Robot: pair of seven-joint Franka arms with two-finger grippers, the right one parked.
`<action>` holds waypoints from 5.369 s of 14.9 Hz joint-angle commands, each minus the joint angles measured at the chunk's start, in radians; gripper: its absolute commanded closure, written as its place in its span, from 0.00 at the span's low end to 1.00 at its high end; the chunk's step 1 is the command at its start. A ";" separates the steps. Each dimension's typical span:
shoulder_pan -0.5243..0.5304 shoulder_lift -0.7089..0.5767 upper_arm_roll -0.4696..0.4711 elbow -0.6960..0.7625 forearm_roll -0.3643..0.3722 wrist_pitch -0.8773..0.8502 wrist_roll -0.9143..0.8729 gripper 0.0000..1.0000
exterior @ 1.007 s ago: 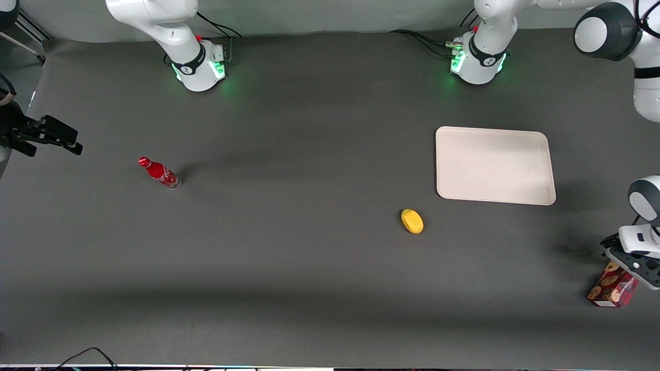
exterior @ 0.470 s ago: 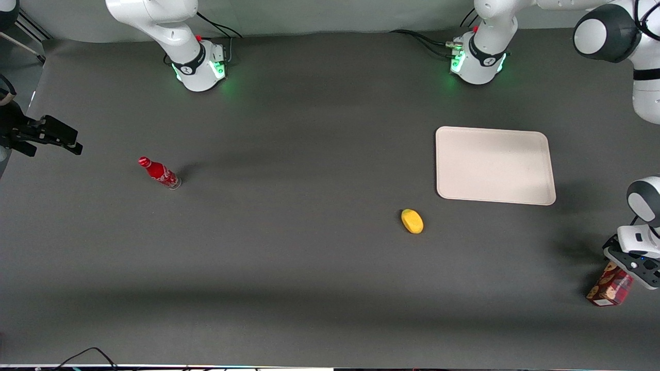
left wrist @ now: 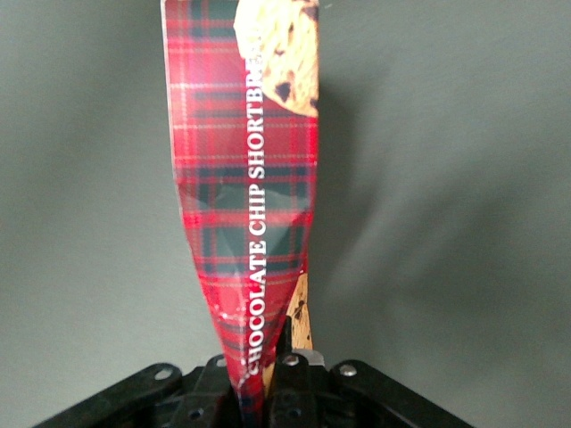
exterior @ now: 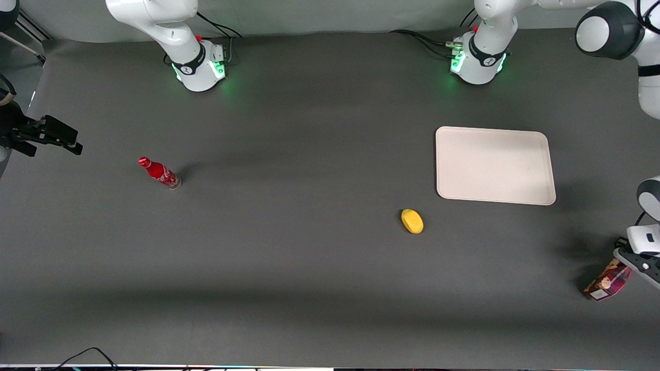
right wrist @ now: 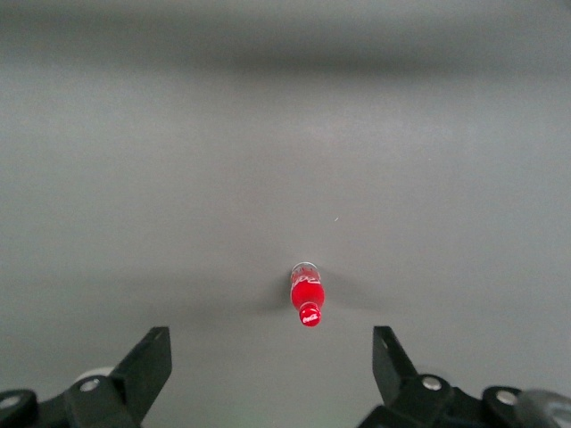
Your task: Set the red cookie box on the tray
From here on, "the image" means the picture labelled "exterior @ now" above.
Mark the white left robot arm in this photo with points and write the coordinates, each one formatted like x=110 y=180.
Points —
x=487 y=41

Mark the beige plastic tray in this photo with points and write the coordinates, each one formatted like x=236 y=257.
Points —
x=495 y=165

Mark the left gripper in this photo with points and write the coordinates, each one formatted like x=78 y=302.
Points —
x=617 y=242

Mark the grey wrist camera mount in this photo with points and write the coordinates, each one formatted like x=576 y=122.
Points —
x=642 y=265

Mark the yellow mango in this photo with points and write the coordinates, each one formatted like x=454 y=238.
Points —
x=412 y=221

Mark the red cookie box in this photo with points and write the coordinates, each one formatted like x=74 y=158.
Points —
x=608 y=282

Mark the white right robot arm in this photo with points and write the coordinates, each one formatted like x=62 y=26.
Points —
x=170 y=26

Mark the red cola bottle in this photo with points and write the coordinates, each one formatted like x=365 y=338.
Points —
x=159 y=172

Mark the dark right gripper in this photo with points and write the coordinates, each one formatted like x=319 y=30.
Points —
x=11 y=128

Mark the aluminium frame bar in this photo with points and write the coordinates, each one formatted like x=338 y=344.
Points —
x=31 y=28

